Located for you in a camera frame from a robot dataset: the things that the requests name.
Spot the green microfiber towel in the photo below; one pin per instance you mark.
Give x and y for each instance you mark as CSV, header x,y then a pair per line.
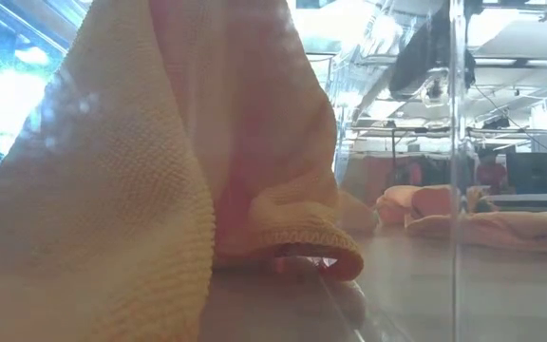
x,y
481,202

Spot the person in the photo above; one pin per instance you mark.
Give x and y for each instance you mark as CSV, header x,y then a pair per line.
x,y
491,173

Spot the clear plastic bin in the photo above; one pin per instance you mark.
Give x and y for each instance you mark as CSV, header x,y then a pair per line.
x,y
455,190

